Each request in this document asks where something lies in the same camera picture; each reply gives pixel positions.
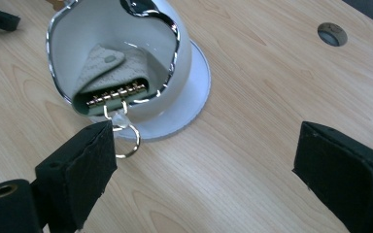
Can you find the white quilted key case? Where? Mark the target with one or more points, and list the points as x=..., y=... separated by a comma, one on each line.
x=103, y=68

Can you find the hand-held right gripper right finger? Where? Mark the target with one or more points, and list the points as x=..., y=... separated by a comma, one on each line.
x=353, y=174

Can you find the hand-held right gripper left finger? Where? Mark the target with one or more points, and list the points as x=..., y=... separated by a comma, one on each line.
x=77, y=168

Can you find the white bowl with silver rim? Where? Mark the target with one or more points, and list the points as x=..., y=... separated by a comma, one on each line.
x=77, y=42

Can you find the white key stand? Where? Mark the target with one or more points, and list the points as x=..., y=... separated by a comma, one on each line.
x=187, y=106

